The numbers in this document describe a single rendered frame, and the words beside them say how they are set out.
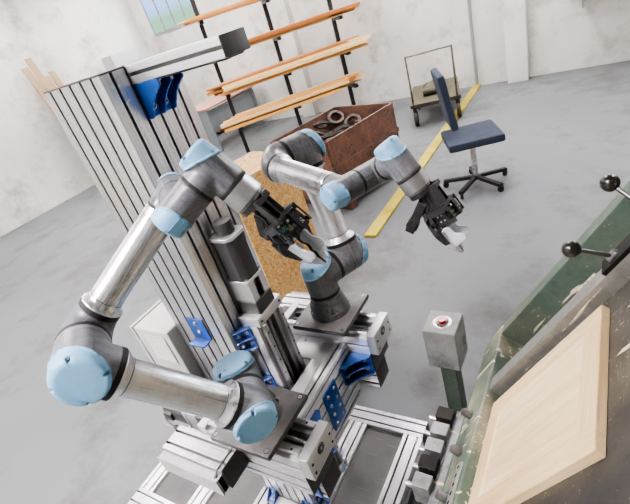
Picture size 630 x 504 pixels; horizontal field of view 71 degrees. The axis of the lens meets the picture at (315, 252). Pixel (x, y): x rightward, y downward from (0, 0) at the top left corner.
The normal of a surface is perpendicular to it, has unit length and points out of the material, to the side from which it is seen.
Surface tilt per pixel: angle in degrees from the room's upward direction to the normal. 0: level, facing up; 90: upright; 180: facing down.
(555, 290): 90
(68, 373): 85
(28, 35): 90
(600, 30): 90
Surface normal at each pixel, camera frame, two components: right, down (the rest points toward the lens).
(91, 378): 0.27, 0.31
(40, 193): 0.84, 0.03
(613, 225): -0.47, 0.55
